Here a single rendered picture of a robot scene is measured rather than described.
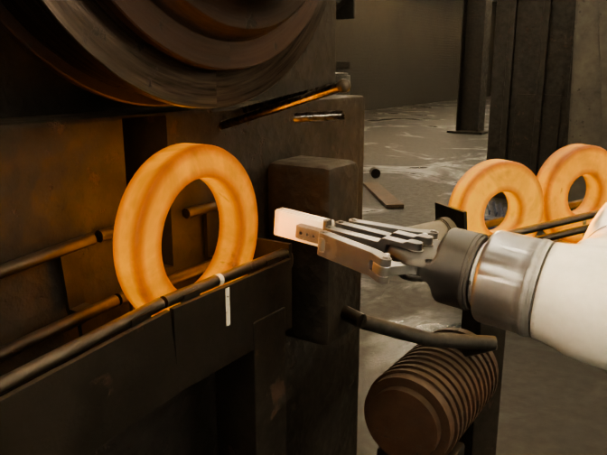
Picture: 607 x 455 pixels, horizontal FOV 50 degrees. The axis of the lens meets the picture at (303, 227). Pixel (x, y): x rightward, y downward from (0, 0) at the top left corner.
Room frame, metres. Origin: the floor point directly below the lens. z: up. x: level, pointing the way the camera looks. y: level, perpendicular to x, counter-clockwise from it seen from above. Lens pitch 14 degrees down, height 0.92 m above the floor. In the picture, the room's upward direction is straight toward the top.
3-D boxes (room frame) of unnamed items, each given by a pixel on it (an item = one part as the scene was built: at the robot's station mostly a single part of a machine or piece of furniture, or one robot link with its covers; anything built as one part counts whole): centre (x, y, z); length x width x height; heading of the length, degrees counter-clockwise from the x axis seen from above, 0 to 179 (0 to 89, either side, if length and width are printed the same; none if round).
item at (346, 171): (0.84, -0.01, 0.68); 0.11 x 0.08 x 0.24; 57
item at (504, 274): (0.57, -0.19, 0.72); 0.09 x 0.06 x 0.09; 147
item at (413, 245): (0.64, -0.07, 0.74); 0.11 x 0.01 x 0.04; 58
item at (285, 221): (0.69, 0.00, 0.74); 0.07 x 0.01 x 0.03; 57
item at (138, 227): (0.64, 0.11, 0.75); 0.18 x 0.03 x 0.18; 148
